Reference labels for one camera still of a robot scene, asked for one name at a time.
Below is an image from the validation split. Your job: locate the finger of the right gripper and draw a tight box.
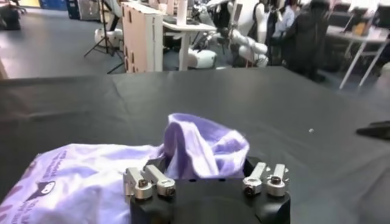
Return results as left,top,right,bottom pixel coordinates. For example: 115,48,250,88
355,121,390,141

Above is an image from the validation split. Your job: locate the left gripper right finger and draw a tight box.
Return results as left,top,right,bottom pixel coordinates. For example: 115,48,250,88
243,162,289,197

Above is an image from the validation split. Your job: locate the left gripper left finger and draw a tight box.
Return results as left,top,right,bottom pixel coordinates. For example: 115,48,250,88
123,158,177,200

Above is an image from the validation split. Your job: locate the light purple t-shirt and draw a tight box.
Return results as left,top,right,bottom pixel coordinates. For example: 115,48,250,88
0,113,250,224

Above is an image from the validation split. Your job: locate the white trestle table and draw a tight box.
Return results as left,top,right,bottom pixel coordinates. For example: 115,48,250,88
325,26,390,89

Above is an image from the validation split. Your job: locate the large black table cover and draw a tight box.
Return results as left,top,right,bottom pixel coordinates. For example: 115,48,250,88
0,66,390,224

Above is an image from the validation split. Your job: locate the person in black jacket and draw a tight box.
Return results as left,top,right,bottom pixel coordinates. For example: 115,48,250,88
282,0,332,83

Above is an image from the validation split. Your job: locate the white standing desk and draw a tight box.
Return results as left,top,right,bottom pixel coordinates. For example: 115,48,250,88
163,21,218,71

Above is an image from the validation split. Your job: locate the tall white cardboard box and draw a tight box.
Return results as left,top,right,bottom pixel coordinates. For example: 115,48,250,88
121,1,164,73

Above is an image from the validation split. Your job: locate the person in blue shirt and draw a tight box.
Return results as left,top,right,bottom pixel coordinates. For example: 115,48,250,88
273,5,296,39

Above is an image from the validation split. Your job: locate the black tripod stand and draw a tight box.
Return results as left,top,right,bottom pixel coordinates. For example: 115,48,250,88
84,0,124,74

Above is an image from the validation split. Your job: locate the white humanoid robot with base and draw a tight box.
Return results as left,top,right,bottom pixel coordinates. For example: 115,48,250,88
213,0,272,68

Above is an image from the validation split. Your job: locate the white thermos bottle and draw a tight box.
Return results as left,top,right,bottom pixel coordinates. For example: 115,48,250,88
176,0,188,27

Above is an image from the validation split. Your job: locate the dark grey cabinet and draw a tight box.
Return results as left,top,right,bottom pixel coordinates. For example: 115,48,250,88
66,0,101,21

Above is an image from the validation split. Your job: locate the blue cabinet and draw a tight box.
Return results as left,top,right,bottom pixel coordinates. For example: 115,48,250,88
39,0,68,12

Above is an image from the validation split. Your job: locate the black trash bin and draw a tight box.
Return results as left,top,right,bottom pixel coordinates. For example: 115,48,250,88
0,5,23,31

